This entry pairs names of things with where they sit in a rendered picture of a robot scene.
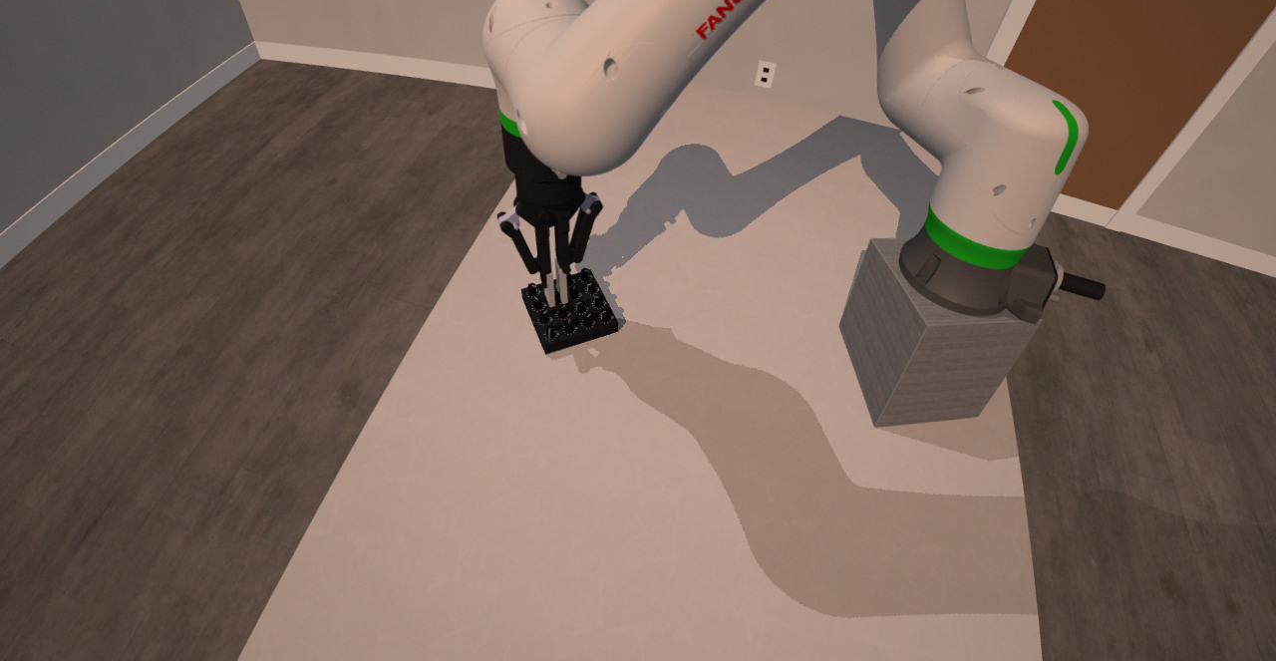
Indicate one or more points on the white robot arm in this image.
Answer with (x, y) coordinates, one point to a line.
(586, 97)

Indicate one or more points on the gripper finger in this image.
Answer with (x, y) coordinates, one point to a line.
(509, 224)
(591, 208)

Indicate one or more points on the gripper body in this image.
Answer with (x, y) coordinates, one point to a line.
(531, 194)

